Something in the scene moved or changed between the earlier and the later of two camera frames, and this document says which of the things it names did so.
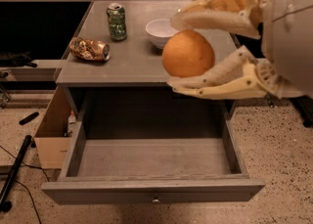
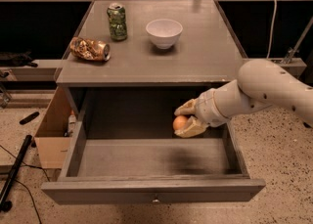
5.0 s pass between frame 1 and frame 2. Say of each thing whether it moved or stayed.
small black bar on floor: stayed
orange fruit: moved
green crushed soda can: stayed
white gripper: moved
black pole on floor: stayed
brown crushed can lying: stayed
